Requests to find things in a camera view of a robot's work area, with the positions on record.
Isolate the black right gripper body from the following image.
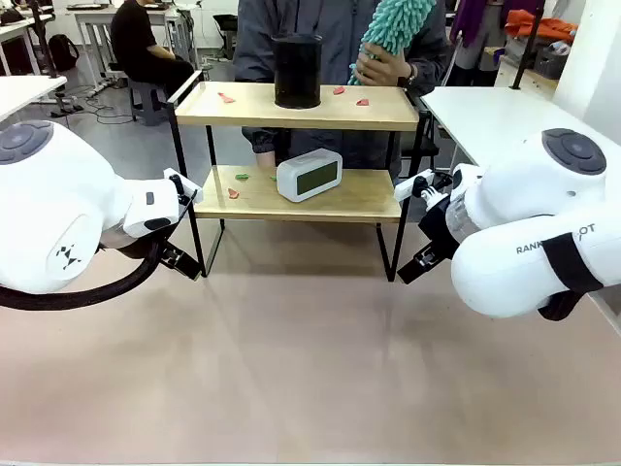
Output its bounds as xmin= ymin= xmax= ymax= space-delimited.
xmin=418 ymin=193 xmax=460 ymax=259

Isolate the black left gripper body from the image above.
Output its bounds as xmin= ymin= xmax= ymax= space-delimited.
xmin=99 ymin=222 xmax=169 ymax=258

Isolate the white digital alarm clock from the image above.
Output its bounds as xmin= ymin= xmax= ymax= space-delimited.
xmin=276 ymin=150 xmax=344 ymax=203

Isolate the teal chenille duster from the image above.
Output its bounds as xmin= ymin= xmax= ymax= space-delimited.
xmin=346 ymin=0 xmax=438 ymax=87

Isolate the person's left forearm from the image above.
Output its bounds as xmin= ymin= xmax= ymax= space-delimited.
xmin=407 ymin=58 xmax=450 ymax=93

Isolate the person's right forearm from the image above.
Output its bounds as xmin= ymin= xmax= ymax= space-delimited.
xmin=241 ymin=126 xmax=292 ymax=156

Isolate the person's left hand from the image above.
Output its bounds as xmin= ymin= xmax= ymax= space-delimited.
xmin=355 ymin=41 xmax=414 ymax=88

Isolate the grey stool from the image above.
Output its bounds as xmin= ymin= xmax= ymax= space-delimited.
xmin=126 ymin=79 xmax=171 ymax=128

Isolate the white side table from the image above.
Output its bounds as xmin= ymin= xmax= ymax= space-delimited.
xmin=0 ymin=75 xmax=69 ymax=123

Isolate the black stand pole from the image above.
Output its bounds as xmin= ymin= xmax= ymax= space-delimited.
xmin=510 ymin=0 xmax=545 ymax=91
xmin=30 ymin=0 xmax=69 ymax=82

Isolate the grey storage crate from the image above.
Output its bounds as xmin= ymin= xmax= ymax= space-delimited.
xmin=531 ymin=42 xmax=567 ymax=81

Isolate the seated person in black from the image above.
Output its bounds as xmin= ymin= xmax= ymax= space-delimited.
xmin=110 ymin=0 xmax=196 ymax=84

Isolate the black backpack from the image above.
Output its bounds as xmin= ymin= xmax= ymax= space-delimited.
xmin=48 ymin=33 xmax=81 ymax=73

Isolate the black mesh cylinder container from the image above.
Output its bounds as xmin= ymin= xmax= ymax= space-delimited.
xmin=271 ymin=33 xmax=324 ymax=110

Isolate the orange cloth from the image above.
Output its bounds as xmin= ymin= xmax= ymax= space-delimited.
xmin=504 ymin=9 xmax=580 ymax=46

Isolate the white background desk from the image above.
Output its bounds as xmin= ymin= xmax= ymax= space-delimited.
xmin=72 ymin=2 xmax=184 ymax=94

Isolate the person's grey jacket torso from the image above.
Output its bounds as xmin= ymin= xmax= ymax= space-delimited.
xmin=232 ymin=0 xmax=455 ymax=182

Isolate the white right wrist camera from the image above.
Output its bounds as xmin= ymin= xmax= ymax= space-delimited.
xmin=393 ymin=169 xmax=453 ymax=203

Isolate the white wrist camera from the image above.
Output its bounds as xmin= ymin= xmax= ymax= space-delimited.
xmin=393 ymin=169 xmax=453 ymax=203
xmin=163 ymin=167 xmax=204 ymax=217

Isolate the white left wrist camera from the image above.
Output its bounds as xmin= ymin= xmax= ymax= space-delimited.
xmin=163 ymin=167 xmax=204 ymax=217

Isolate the black left arm cable sleeve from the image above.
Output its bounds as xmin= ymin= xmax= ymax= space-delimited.
xmin=0 ymin=236 xmax=164 ymax=313

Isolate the black arm cable sleeve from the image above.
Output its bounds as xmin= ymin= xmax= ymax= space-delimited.
xmin=0 ymin=236 xmax=164 ymax=313
xmin=537 ymin=232 xmax=605 ymax=322

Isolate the black right arm cable sleeve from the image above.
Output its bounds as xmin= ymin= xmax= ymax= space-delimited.
xmin=537 ymin=232 xmax=605 ymax=322

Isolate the wooden two-tier shelf black frame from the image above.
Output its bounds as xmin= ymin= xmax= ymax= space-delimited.
xmin=167 ymin=69 xmax=431 ymax=283

